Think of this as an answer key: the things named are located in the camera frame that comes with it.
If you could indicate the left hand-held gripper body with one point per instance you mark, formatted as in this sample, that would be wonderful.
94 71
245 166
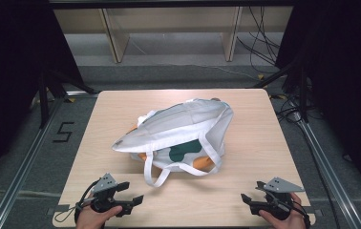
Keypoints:
104 194

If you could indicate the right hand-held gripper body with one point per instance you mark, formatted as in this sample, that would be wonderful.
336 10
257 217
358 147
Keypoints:
277 198

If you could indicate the white tote bag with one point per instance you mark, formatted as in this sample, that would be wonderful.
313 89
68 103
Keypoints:
181 122

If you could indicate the person's right hand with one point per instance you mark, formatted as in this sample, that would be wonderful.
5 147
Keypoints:
291 219

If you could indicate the person's left hand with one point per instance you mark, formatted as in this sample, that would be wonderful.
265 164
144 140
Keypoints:
94 218

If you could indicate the black metal stand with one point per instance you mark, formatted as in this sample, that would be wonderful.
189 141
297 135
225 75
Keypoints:
44 101
302 95

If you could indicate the dark curtain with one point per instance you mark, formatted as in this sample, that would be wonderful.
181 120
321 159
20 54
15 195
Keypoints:
344 79
13 79

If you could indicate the aluminium floor rail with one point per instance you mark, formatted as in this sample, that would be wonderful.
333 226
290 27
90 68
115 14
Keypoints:
328 171
25 165

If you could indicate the beige wooden furniture frame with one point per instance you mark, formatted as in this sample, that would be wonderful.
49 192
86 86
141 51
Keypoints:
118 38

